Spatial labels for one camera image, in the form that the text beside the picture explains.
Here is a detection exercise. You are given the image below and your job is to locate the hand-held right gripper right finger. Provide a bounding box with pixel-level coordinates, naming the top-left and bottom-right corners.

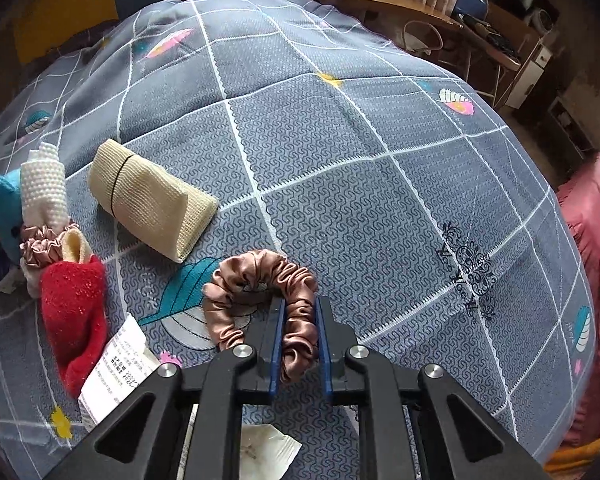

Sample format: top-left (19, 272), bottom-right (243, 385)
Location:
top-left (316, 296), bottom-right (551, 480)

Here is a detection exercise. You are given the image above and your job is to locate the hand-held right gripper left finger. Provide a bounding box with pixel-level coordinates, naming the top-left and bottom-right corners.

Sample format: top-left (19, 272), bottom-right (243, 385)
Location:
top-left (42, 296), bottom-right (287, 480)

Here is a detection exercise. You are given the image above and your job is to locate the large rose satin scrunchie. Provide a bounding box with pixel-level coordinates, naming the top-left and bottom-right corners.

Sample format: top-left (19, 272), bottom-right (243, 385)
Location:
top-left (201, 248), bottom-right (320, 385)

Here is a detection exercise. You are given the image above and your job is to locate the red fuzzy sock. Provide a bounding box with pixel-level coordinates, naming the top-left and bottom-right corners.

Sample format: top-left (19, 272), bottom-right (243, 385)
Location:
top-left (39, 255), bottom-right (107, 397)

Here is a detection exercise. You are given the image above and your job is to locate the blue plush toy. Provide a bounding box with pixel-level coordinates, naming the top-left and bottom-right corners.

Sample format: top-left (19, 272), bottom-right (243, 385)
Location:
top-left (0, 169), bottom-right (26, 263)

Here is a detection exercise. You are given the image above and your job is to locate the white paper wrapper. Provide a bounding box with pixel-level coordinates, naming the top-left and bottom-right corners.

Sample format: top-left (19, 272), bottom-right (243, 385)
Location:
top-left (182, 405), bottom-right (303, 480)

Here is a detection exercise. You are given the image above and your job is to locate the white printed paper label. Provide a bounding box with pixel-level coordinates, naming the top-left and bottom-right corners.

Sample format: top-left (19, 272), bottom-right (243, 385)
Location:
top-left (77, 312), bottom-right (161, 433)

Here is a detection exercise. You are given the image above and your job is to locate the grey checked printed blanket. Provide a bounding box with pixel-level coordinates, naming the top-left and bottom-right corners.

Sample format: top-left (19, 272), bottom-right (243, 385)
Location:
top-left (0, 0), bottom-right (598, 480)

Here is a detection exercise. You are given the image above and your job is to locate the beige mesh cloth roll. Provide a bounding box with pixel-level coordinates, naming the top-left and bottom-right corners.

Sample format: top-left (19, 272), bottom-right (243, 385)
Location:
top-left (88, 137), bottom-right (219, 264)

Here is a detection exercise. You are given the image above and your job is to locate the cream sock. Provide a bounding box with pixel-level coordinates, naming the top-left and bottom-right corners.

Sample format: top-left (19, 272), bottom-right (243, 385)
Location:
top-left (61, 227), bottom-right (95, 264)

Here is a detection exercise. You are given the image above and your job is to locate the small rose satin scrunchie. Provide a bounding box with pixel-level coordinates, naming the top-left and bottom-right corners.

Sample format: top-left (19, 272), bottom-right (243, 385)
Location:
top-left (19, 220), bottom-right (81, 268)

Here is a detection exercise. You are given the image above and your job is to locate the white knit sock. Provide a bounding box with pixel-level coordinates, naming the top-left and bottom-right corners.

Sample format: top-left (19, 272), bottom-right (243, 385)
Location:
top-left (19, 142), bottom-right (71, 296)

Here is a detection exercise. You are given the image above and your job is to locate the pink ruffled cloth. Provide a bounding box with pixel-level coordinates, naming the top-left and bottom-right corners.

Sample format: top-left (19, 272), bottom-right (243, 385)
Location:
top-left (555, 152), bottom-right (600, 448)

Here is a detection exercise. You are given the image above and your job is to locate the white cabinet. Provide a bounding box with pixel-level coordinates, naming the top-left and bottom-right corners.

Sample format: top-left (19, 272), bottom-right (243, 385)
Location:
top-left (505, 45), bottom-right (553, 111)

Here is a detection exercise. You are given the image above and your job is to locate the wooden desk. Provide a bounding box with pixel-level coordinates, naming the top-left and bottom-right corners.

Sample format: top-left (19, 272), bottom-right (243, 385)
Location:
top-left (280, 0), bottom-right (463, 28)

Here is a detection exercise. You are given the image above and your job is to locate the blue folding chair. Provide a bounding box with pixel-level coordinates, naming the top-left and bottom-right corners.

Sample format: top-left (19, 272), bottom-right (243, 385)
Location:
top-left (452, 0), bottom-right (488, 21)

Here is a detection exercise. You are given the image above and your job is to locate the round silver fan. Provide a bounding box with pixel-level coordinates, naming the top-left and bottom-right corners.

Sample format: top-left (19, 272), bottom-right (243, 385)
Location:
top-left (532, 7), bottom-right (561, 36)

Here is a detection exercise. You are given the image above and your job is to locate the grey yellow blue headboard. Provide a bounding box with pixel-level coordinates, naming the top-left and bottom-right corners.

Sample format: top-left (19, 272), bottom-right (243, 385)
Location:
top-left (12, 0), bottom-right (246, 66)

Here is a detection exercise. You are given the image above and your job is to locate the metal frame stool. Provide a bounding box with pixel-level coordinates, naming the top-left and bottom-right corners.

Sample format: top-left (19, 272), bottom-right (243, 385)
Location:
top-left (402, 20), bottom-right (443, 56)

